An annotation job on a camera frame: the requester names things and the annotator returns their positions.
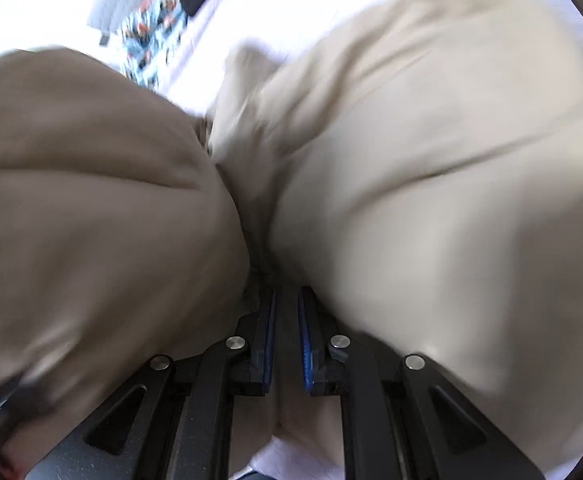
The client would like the beige puffer jacket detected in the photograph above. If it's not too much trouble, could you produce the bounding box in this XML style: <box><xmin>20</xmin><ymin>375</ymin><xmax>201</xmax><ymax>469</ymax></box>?
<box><xmin>0</xmin><ymin>0</ymin><xmax>583</xmax><ymax>479</ymax></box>

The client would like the blue monkey print garment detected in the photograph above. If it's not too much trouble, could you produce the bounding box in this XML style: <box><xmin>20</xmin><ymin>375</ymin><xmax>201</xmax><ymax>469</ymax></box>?
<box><xmin>119</xmin><ymin>0</ymin><xmax>188</xmax><ymax>91</ymax></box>

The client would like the lavender plush bedspread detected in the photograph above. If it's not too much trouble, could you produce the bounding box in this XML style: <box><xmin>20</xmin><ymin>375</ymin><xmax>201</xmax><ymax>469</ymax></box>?
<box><xmin>159</xmin><ymin>0</ymin><xmax>583</xmax><ymax>124</ymax></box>

